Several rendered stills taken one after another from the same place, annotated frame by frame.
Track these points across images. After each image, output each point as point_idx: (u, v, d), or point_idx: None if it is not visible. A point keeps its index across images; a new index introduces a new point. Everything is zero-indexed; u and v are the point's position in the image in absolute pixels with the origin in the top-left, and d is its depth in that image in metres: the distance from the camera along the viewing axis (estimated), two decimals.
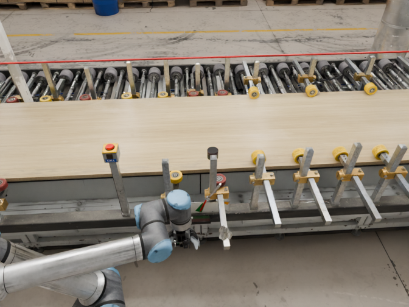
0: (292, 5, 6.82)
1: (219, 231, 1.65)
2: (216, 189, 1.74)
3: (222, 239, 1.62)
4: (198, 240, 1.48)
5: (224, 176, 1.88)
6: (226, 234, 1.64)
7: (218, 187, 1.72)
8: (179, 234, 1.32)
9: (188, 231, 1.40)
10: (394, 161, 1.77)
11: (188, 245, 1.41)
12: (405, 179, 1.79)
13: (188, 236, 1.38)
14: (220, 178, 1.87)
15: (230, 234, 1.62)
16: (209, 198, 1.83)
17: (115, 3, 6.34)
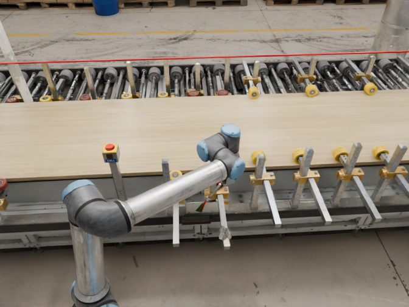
0: (292, 5, 6.82)
1: (219, 231, 1.65)
2: (216, 189, 1.74)
3: (222, 239, 1.62)
4: None
5: None
6: (226, 234, 1.64)
7: (218, 187, 1.72)
8: (239, 156, 1.57)
9: None
10: (394, 161, 1.77)
11: None
12: (405, 179, 1.79)
13: None
14: None
15: (230, 234, 1.63)
16: (209, 198, 1.83)
17: (115, 3, 6.34)
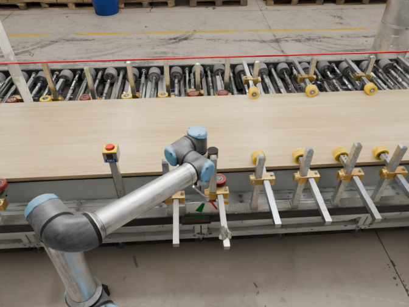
0: (292, 5, 6.82)
1: (219, 231, 1.65)
2: (199, 190, 1.74)
3: (222, 239, 1.62)
4: None
5: (224, 176, 1.88)
6: (226, 234, 1.64)
7: (196, 189, 1.71)
8: (209, 158, 1.56)
9: None
10: (394, 161, 1.77)
11: None
12: (405, 179, 1.79)
13: None
14: (220, 178, 1.87)
15: (230, 234, 1.63)
16: (207, 198, 1.83)
17: (115, 3, 6.34)
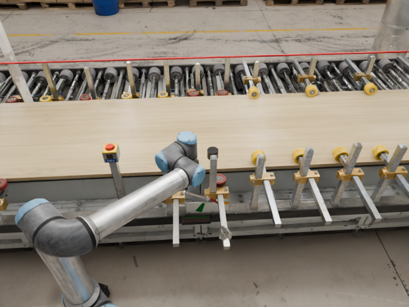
0: (292, 5, 6.82)
1: (219, 231, 1.65)
2: (192, 194, 1.75)
3: (222, 239, 1.62)
4: None
5: (224, 176, 1.88)
6: (226, 234, 1.64)
7: (188, 193, 1.73)
8: (198, 163, 1.58)
9: None
10: (394, 161, 1.77)
11: None
12: (405, 179, 1.79)
13: None
14: (220, 178, 1.87)
15: (230, 234, 1.63)
16: (207, 198, 1.83)
17: (115, 3, 6.34)
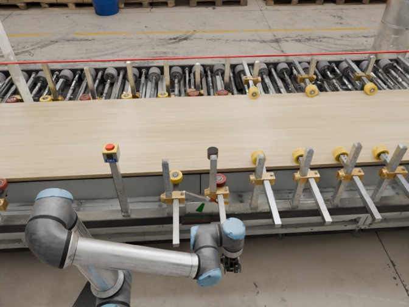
0: (292, 5, 6.82)
1: None
2: (192, 194, 1.75)
3: None
4: None
5: (224, 176, 1.88)
6: None
7: (188, 193, 1.73)
8: (232, 261, 1.36)
9: (238, 256, 1.43)
10: (394, 161, 1.77)
11: (238, 269, 1.44)
12: (405, 179, 1.79)
13: (239, 261, 1.41)
14: (220, 178, 1.87)
15: None
16: (207, 198, 1.83)
17: (115, 3, 6.34)
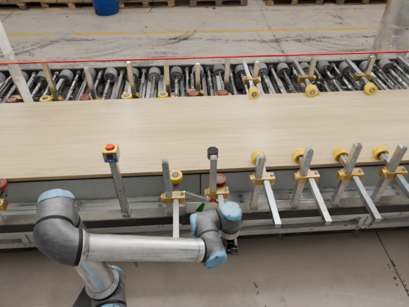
0: (292, 5, 6.82)
1: (219, 231, 1.65)
2: (192, 194, 1.75)
3: None
4: None
5: (224, 176, 1.88)
6: None
7: (188, 193, 1.73)
8: (229, 242, 1.42)
9: (235, 239, 1.50)
10: (394, 161, 1.77)
11: (235, 251, 1.51)
12: (405, 179, 1.79)
13: (236, 244, 1.48)
14: (220, 178, 1.87)
15: None
16: (207, 198, 1.83)
17: (115, 3, 6.34)
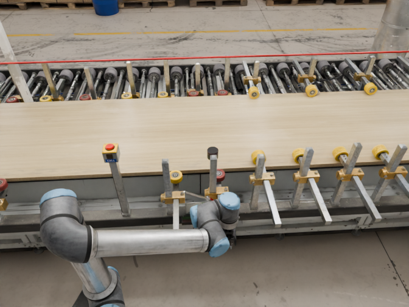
0: (292, 5, 6.82)
1: None
2: (192, 194, 1.75)
3: None
4: None
5: (223, 171, 1.91)
6: None
7: (188, 193, 1.73)
8: (227, 232, 1.46)
9: (234, 230, 1.54)
10: (394, 161, 1.77)
11: (234, 242, 1.54)
12: (405, 179, 1.79)
13: (235, 234, 1.52)
14: (219, 173, 1.90)
15: None
16: (207, 198, 1.83)
17: (115, 3, 6.34)
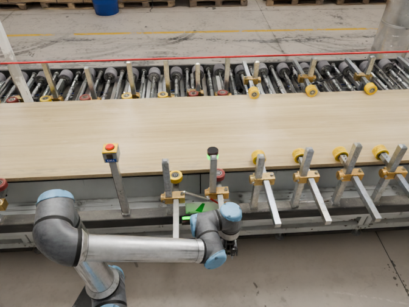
0: (292, 5, 6.82)
1: None
2: (192, 194, 1.75)
3: None
4: None
5: (223, 170, 1.92)
6: None
7: (188, 193, 1.73)
8: (229, 243, 1.42)
9: (235, 240, 1.50)
10: (394, 161, 1.77)
11: (235, 253, 1.50)
12: (405, 179, 1.79)
13: (236, 245, 1.48)
14: (219, 172, 1.90)
15: None
16: (207, 198, 1.83)
17: (115, 3, 6.34)
